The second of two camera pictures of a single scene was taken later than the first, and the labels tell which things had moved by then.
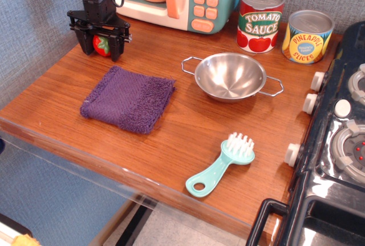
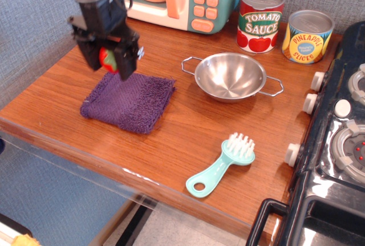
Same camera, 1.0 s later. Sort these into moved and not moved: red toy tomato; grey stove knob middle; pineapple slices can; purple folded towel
Moved: red toy tomato
Not moved: purple folded towel; pineapple slices can; grey stove knob middle
